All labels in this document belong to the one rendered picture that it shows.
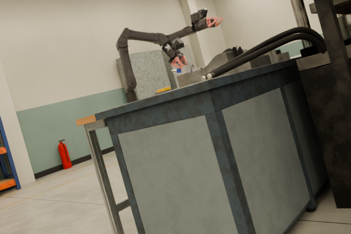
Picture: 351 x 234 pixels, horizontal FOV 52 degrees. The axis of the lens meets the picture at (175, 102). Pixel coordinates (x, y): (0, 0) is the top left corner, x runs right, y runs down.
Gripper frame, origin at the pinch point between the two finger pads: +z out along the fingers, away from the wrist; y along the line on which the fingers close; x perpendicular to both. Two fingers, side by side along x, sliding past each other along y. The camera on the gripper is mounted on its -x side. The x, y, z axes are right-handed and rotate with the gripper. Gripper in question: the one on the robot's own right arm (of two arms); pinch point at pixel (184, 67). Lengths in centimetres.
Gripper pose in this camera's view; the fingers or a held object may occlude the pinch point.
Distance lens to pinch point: 228.3
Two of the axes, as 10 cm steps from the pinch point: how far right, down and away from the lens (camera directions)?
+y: 6.1, -1.9, 7.7
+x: -4.9, 6.7, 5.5
